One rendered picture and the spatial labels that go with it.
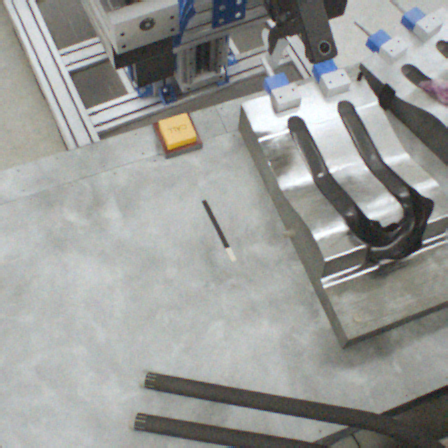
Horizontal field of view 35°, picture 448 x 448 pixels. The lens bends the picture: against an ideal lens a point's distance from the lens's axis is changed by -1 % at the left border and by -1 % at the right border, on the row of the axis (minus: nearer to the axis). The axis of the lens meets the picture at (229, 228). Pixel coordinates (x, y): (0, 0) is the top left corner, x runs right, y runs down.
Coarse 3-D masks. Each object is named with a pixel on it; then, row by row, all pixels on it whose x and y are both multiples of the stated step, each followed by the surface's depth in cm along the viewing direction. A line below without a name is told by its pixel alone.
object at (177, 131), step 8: (168, 120) 141; (176, 120) 142; (184, 120) 142; (160, 128) 142; (168, 128) 141; (176, 128) 141; (184, 128) 141; (192, 128) 141; (168, 136) 140; (176, 136) 140; (184, 136) 140; (192, 136) 140; (168, 144) 139; (176, 144) 140; (184, 144) 141
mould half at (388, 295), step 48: (336, 96) 140; (288, 144) 135; (336, 144) 135; (384, 144) 136; (288, 192) 130; (384, 192) 127; (432, 192) 127; (336, 240) 121; (432, 240) 130; (336, 288) 126; (384, 288) 126; (432, 288) 127; (336, 336) 128
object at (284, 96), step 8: (264, 64) 141; (272, 72) 141; (272, 80) 139; (280, 80) 139; (272, 88) 138; (280, 88) 136; (288, 88) 136; (296, 88) 137; (272, 96) 137; (280, 96) 136; (288, 96) 136; (296, 96) 136; (272, 104) 139; (280, 104) 135; (288, 104) 136; (296, 104) 137; (280, 112) 138
